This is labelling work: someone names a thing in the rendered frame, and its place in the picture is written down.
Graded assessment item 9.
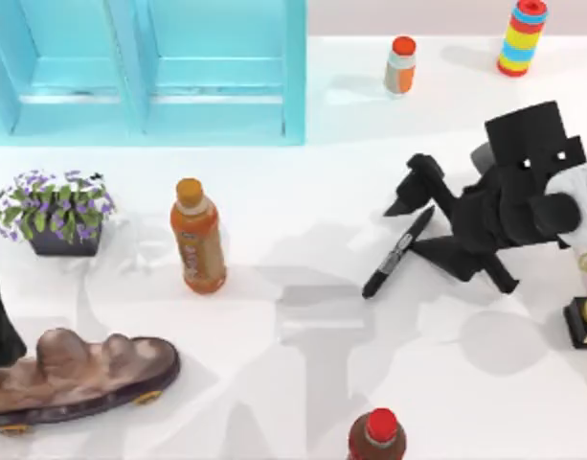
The black marker pen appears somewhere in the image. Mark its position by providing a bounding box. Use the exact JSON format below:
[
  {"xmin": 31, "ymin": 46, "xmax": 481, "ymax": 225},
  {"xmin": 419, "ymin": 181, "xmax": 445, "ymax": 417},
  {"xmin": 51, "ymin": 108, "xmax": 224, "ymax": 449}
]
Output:
[{"xmin": 361, "ymin": 205, "xmax": 437, "ymax": 300}]

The small orange grey bottle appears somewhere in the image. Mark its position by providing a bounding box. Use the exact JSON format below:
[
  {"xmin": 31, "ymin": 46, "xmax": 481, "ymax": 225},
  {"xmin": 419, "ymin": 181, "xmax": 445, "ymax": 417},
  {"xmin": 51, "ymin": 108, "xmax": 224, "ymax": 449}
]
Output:
[{"xmin": 382, "ymin": 35, "xmax": 418, "ymax": 96}]

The gold trophy with black base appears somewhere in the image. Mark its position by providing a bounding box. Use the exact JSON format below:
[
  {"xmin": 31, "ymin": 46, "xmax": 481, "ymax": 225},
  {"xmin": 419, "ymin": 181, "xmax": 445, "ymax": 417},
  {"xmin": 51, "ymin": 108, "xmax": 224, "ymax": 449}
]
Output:
[{"xmin": 562, "ymin": 248, "xmax": 587, "ymax": 350}]

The stack of coloured rings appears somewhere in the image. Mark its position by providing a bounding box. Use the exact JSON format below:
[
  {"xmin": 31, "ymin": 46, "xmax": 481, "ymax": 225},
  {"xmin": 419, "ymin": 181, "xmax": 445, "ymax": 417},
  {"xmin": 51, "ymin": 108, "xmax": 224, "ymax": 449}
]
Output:
[{"xmin": 496, "ymin": 0, "xmax": 550, "ymax": 79}]

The brown bottle with red cap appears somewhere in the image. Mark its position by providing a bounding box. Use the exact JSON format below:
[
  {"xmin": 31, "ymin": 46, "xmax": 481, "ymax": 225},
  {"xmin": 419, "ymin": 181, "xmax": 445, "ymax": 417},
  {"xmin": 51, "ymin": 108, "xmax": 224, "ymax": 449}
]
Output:
[{"xmin": 347, "ymin": 407, "xmax": 409, "ymax": 460}]

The orange drink bottle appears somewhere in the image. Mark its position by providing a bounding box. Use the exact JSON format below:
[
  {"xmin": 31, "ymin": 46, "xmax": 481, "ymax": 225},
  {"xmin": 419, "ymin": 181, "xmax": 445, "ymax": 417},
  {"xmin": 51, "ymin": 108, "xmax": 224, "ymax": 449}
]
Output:
[{"xmin": 169, "ymin": 177, "xmax": 229, "ymax": 296}]

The light blue rack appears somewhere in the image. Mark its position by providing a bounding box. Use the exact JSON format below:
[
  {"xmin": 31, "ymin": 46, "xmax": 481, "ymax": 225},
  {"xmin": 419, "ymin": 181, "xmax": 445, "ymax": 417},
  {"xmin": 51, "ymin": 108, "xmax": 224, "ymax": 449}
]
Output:
[{"xmin": 0, "ymin": 0, "xmax": 307, "ymax": 148}]

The purple flower plant pot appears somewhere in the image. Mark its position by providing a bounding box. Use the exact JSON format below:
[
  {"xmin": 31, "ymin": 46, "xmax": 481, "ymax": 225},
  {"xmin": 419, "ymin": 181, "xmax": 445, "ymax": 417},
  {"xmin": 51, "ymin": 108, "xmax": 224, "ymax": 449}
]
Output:
[{"xmin": 0, "ymin": 168, "xmax": 118, "ymax": 258}]

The brown bread loaf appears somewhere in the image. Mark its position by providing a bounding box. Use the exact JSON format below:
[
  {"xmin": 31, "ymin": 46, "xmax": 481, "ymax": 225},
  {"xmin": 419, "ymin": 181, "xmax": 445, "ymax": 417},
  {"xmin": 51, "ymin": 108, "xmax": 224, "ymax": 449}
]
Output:
[{"xmin": 0, "ymin": 327, "xmax": 178, "ymax": 419}]

